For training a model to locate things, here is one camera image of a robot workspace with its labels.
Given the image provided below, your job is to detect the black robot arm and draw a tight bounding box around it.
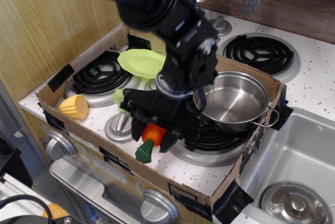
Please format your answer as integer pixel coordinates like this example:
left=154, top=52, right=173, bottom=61
left=115, top=0, right=218, bottom=153

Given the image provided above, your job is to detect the orange toy carrot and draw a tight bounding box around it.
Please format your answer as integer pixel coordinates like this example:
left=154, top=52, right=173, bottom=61
left=135, top=124, right=166, bottom=163

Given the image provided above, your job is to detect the stainless steel sink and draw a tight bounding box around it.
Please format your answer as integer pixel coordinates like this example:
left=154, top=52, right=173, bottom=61
left=214, top=108, right=334, bottom=223

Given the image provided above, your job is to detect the black burner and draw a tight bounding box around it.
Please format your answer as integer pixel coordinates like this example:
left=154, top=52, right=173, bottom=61
left=184, top=128, right=251, bottom=151
left=72, top=51, right=132, bottom=95
left=223, top=35, right=294, bottom=74

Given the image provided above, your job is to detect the silver stovetop knob back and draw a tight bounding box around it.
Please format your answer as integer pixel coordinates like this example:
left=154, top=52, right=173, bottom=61
left=210, top=15, right=232, bottom=37

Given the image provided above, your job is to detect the light green plastic plate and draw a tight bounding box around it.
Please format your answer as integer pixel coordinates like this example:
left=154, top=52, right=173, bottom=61
left=117, top=49, right=166, bottom=79

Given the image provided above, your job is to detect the steel pot lid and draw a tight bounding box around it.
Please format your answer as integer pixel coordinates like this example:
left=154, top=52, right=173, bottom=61
left=259, top=181, right=333, bottom=223

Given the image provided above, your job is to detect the silver oven knob left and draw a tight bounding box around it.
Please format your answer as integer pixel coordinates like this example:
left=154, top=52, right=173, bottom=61
left=46, top=130, right=77, bottom=161

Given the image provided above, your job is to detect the silver oven knob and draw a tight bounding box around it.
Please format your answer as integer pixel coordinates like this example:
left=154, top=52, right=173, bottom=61
left=140, top=188, right=179, bottom=224
left=46, top=130, right=77, bottom=161

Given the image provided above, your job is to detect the yellow toy corn cob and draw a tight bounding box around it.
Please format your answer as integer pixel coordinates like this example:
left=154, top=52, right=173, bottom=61
left=58, top=94, right=89, bottom=119

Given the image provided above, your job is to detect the silver stovetop knob front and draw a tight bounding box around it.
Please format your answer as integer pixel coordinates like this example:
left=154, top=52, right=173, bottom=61
left=105, top=113, right=133, bottom=144

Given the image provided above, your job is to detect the silver oven door handle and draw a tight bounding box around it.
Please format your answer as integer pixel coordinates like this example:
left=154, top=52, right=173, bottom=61
left=50, top=159, right=138, bottom=223

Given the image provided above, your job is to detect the green toy broccoli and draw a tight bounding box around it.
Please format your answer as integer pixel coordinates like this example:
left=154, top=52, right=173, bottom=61
left=112, top=89, right=124, bottom=106

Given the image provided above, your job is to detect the back right black burner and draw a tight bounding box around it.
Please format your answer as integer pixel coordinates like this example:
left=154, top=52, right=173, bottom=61
left=223, top=35, right=294, bottom=74

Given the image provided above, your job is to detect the front right black burner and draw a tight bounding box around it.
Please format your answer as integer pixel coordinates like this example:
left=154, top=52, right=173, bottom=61
left=184, top=128, right=251, bottom=151

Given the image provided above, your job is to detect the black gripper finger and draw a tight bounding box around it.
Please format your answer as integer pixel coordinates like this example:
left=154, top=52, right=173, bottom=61
left=131, top=117, right=147, bottom=141
left=160, top=127, right=183, bottom=153

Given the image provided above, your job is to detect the brown cardboard fence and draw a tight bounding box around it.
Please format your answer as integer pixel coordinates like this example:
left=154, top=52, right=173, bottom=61
left=36, top=23, right=294, bottom=222

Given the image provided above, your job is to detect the silver oven knob right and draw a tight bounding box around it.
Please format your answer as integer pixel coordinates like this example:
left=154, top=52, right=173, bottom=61
left=140, top=188, right=179, bottom=224

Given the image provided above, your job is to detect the silver stovetop knob middle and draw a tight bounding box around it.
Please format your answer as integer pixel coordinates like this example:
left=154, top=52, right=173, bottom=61
left=144, top=79, right=157, bottom=91

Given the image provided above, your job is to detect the silver stovetop knob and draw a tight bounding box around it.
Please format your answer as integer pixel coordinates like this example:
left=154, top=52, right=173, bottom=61
left=144, top=79, right=157, bottom=91
left=210, top=15, right=232, bottom=37
left=105, top=113, right=133, bottom=144

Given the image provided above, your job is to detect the stainless steel pot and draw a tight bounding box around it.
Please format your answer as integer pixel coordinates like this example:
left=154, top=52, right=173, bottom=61
left=193, top=71, right=280, bottom=133

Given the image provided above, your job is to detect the black cable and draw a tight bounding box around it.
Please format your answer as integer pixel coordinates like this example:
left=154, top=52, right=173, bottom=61
left=0, top=194, right=53, bottom=224

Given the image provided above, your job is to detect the front left black burner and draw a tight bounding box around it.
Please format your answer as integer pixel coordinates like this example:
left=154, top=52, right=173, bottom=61
left=72, top=51, right=132, bottom=95

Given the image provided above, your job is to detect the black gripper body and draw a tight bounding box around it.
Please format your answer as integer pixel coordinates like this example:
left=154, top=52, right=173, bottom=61
left=120, top=88, right=205, bottom=135

